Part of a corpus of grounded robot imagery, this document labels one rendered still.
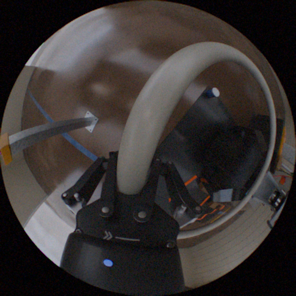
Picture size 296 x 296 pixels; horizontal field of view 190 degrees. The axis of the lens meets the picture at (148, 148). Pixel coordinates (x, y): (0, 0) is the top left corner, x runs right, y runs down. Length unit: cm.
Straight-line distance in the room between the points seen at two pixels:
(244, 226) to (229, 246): 129
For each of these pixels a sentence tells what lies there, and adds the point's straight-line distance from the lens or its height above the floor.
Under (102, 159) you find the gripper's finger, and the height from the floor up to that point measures 88.
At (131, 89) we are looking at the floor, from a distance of 107.
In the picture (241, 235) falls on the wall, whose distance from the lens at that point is 620.
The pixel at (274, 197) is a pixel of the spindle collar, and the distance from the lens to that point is 83.
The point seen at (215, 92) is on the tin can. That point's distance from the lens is 113.
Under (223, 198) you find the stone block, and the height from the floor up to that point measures 63.
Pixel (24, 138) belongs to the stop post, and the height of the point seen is 86.
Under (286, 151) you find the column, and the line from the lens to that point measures 179.
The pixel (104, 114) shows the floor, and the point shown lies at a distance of 113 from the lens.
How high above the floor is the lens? 100
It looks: 72 degrees down
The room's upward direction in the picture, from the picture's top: 172 degrees counter-clockwise
